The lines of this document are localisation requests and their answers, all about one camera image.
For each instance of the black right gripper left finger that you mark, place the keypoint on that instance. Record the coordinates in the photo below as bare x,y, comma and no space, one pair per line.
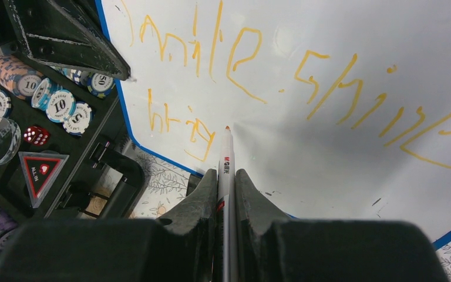
177,246

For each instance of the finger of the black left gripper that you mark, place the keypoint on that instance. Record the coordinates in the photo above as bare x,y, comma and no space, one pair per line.
66,34

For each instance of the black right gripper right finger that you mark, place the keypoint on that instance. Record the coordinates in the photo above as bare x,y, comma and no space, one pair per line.
276,247

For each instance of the white orange whiteboard marker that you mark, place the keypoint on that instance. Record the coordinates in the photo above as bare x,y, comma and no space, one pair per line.
225,252

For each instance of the blue framed whiteboard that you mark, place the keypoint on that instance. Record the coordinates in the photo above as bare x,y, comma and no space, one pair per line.
339,109

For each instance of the floral table cloth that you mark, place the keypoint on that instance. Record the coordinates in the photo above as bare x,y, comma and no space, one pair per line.
166,186

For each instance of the red die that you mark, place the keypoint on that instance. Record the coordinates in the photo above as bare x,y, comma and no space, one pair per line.
36,135

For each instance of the black poker chip case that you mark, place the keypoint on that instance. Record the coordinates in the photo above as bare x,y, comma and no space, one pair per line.
107,122

